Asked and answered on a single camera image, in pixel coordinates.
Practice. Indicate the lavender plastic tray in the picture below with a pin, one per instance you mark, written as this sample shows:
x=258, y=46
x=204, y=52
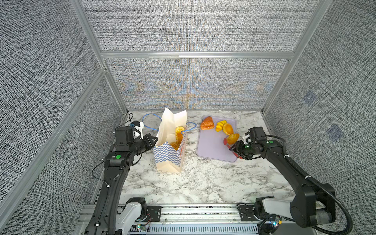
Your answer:
x=211, y=145

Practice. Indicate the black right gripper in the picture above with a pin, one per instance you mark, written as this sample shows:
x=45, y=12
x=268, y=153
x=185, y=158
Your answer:
x=237, y=149

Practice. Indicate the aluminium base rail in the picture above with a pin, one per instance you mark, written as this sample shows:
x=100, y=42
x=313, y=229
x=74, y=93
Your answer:
x=193, y=219

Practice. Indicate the red metal tongs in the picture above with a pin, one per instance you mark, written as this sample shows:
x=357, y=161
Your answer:
x=230, y=147

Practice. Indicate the small ridged yellow bread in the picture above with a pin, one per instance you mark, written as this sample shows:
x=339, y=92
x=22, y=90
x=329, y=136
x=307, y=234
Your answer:
x=219, y=125

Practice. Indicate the brown glazed bread roll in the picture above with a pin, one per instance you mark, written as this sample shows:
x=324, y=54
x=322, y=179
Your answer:
x=207, y=123

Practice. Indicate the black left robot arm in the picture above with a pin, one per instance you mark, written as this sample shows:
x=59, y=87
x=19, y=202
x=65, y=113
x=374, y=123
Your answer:
x=105, y=219

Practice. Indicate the flaky pastry bread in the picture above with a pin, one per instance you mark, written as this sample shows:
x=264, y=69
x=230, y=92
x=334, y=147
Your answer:
x=175, y=145

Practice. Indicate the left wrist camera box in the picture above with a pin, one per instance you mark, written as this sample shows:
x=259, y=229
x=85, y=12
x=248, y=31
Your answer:
x=129, y=134

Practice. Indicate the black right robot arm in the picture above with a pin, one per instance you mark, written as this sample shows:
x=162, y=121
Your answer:
x=311, y=206

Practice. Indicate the checkered paper bag blue handles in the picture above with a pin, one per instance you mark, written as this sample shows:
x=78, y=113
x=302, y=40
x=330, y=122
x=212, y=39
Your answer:
x=170, y=149

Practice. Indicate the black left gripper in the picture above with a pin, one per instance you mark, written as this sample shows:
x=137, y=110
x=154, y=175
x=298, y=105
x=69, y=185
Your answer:
x=149, y=144

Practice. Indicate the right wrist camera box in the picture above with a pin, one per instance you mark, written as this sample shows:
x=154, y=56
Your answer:
x=255, y=135

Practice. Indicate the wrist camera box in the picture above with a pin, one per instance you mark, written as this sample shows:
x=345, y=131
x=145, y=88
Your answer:
x=255, y=135
x=129, y=134

